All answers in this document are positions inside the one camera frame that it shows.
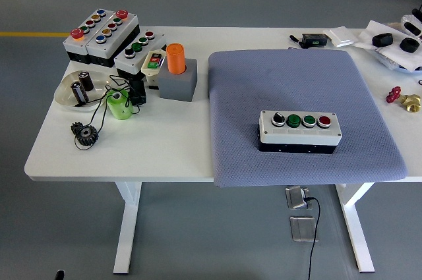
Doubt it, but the brass valve with red handle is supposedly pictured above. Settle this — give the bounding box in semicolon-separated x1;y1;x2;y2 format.
386;86;422;113

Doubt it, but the clear shallow dish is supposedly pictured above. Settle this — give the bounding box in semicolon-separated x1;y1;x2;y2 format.
53;69;115;113

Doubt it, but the white table leg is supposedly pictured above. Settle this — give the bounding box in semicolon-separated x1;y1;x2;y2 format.
334;182;376;273
113;181;142;275

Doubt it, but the large black steel gear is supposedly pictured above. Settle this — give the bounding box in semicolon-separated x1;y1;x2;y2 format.
75;125;100;147

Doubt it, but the black module with green terminal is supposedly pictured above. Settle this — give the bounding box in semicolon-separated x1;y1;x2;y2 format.
301;32;329;47

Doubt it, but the five-button box, red mushroom button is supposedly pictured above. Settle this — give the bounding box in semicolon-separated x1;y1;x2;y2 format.
84;9;141;69
62;9;115;65

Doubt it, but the four-button box with selector knob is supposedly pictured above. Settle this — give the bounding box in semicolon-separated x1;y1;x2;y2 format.
257;110;343;155
113;29;167;82

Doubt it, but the cream red-green switch box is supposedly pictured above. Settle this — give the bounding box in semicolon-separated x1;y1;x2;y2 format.
140;49;167;90

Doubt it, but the black power adapter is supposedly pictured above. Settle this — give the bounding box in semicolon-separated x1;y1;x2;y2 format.
127;78;148;106

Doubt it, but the grey block with hole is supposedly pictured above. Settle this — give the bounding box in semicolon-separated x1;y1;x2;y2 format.
157;58;198;102

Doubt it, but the grey-blue textured mat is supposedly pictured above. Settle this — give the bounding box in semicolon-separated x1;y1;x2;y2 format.
207;48;408;188

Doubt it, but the thin black cord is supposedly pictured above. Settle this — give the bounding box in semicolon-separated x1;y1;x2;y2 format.
73;74;142;152

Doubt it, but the green plastic spool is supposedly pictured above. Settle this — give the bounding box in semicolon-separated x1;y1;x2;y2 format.
105;90;135;121

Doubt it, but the open metal floor socket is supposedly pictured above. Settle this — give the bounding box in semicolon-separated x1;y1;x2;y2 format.
284;185;313;210

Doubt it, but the white wall switch panel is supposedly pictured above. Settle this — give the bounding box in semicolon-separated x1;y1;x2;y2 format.
322;26;359;47

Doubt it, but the closed metal floor socket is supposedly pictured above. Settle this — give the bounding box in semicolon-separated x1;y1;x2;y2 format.
289;215;319;243

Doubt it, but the orange plastic cylinder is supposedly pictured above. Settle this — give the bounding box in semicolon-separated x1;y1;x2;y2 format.
165;43;187;75

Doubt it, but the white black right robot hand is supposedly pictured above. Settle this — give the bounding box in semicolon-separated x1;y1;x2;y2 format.
404;8;422;36

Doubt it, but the dark brown capacitor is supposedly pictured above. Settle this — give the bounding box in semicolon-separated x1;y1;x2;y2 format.
70;81;89;105
77;70;95;92

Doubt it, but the black floor power cable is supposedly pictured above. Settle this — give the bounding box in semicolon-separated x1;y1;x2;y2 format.
305;196;321;280

